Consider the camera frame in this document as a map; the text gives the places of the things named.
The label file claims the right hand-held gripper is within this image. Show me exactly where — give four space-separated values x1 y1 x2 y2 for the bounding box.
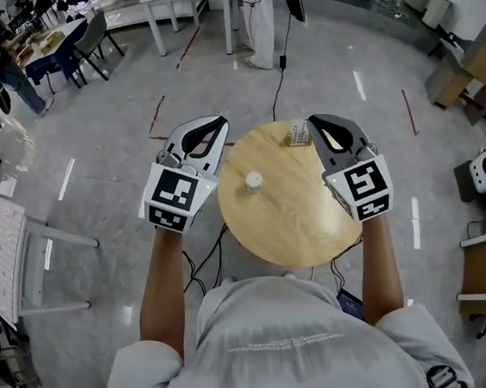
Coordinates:
306 105 399 228

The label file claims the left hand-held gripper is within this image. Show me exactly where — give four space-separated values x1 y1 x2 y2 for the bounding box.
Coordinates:
131 113 243 238

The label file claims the white round lid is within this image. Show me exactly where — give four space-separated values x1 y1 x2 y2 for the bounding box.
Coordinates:
244 170 266 196

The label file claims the person's right forearm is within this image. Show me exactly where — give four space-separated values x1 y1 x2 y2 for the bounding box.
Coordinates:
350 213 408 330

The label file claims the person's left forearm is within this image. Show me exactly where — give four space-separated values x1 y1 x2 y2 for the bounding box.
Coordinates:
127 225 199 365

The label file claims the grey chair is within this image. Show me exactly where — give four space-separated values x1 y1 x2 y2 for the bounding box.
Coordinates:
65 7 128 86

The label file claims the wooden desk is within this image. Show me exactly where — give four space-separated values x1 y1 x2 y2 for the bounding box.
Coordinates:
417 24 486 124

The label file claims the table with blue cloth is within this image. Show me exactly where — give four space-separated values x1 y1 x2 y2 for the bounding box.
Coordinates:
16 16 96 88

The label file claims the person's grey shirt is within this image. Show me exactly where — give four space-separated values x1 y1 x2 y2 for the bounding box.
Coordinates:
78 249 475 388

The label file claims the black cable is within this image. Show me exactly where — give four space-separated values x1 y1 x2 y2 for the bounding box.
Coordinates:
266 68 292 124

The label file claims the black strap buckle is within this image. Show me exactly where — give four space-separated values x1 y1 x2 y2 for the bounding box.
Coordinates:
423 362 460 388

